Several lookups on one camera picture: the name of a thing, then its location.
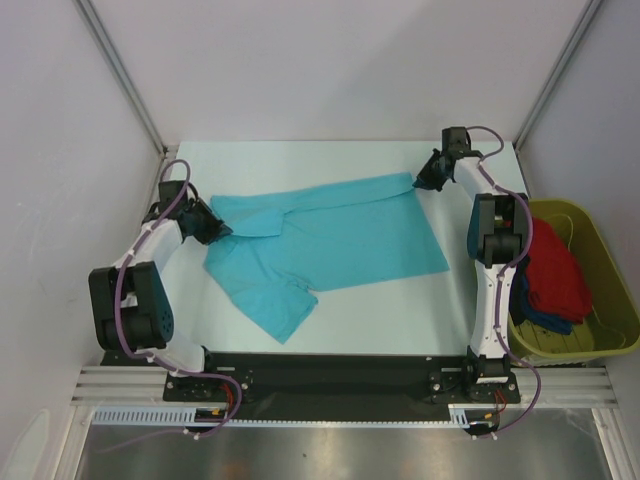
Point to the right aluminium frame post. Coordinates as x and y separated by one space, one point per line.
569 50

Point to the aluminium front rail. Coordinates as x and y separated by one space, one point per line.
144 386

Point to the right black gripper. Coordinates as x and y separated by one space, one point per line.
432 170

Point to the left aluminium frame post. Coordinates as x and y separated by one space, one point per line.
114 62

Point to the olive green plastic bin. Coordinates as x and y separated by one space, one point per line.
612 328

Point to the white slotted cable duct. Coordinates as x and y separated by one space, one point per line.
194 417

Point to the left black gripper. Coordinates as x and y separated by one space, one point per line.
215 229

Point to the aluminium frame post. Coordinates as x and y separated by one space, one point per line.
569 50
114 62

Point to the blue t shirt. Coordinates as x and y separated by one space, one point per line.
520 309

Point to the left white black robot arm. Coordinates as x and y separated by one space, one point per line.
131 309

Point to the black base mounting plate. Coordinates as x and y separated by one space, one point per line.
323 387

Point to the turquoise t shirt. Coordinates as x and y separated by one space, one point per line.
286 247

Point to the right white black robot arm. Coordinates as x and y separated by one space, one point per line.
498 238

